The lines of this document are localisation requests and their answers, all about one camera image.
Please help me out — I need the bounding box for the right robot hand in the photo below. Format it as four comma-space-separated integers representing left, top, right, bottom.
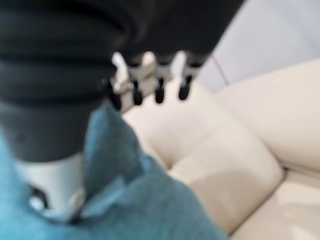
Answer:
0, 0, 247, 223

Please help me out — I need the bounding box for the teal fabric cushion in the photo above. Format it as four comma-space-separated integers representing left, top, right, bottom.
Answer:
0, 101, 230, 240

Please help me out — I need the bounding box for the cream leather sofa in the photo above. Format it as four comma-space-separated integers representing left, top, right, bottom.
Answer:
121, 58, 320, 240

